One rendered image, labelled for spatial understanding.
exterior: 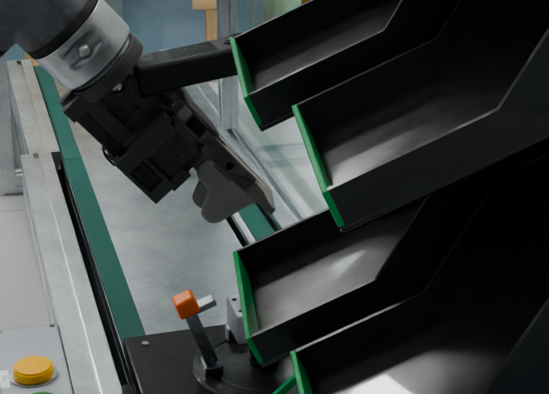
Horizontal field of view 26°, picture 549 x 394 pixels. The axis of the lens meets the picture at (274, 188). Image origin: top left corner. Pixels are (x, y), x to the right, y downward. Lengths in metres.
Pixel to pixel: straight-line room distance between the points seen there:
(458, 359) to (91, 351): 0.62
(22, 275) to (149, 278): 0.23
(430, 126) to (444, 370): 0.15
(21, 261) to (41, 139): 0.26
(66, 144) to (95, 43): 0.90
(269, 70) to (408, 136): 0.18
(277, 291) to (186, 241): 0.76
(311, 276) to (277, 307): 0.04
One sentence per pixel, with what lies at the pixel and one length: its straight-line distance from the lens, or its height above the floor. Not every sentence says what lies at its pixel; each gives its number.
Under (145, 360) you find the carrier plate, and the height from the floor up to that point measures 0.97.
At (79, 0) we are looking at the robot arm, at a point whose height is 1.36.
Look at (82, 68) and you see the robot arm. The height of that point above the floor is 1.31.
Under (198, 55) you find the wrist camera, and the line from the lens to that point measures 1.01.
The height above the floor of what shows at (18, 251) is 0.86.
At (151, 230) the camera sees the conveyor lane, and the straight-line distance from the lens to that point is 1.63.
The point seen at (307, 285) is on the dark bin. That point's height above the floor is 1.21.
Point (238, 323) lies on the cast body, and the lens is 1.11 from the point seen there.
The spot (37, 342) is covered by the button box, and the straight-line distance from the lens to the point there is 1.28.
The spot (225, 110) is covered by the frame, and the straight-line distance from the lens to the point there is 1.86.
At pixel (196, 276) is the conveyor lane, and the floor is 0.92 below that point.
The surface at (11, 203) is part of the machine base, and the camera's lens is 1.89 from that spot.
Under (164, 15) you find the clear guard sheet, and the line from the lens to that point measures 2.40.
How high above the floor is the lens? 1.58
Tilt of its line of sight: 22 degrees down
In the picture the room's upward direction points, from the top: straight up
